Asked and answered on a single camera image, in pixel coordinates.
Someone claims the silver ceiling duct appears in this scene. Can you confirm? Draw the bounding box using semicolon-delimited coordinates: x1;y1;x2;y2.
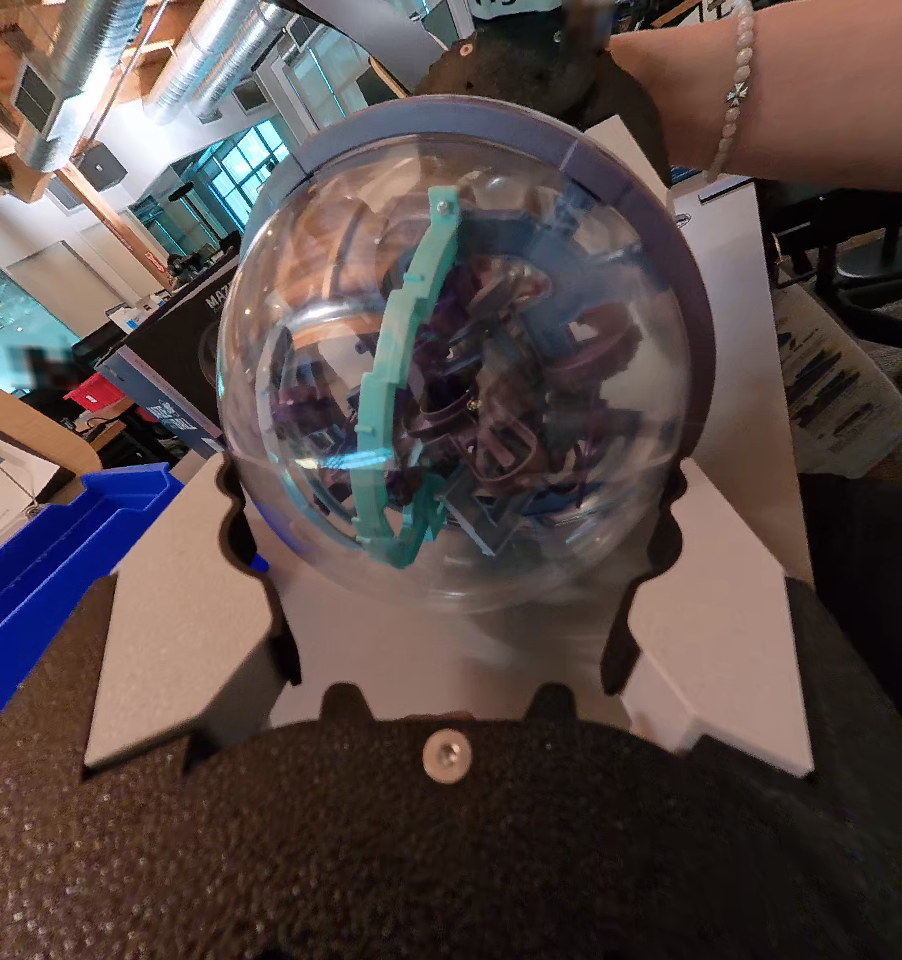
10;0;150;175
142;0;313;127

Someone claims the black ceiling speaker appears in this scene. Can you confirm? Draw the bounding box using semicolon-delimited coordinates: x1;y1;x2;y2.
74;141;131;190

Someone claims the printed instruction paper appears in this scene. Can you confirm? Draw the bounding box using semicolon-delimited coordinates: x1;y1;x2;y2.
770;283;902;478

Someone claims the blue plastic bin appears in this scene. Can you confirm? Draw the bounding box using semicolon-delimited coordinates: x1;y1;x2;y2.
0;461;272;753

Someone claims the red bin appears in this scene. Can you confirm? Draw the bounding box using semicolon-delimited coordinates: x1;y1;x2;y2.
63;373;127;415

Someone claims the white bead bracelet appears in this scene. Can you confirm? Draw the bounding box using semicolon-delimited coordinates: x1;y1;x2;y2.
702;0;758;186

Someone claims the black office chair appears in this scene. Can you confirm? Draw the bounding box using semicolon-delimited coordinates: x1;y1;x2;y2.
764;180;902;350

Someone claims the person's right forearm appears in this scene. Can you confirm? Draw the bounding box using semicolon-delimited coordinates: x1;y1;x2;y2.
607;0;902;198

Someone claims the dark maze ball box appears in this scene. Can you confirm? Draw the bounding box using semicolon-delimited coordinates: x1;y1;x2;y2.
94;251;251;460

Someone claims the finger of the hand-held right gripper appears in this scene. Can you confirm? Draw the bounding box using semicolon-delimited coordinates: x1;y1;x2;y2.
584;114;677;215

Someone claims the transparent maze ball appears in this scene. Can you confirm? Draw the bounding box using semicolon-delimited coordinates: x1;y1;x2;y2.
217;97;716;618

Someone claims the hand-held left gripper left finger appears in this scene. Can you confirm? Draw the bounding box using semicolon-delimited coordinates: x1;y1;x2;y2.
82;452;302;781

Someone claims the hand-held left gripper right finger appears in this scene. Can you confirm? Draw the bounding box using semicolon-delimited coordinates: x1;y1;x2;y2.
601;457;816;778

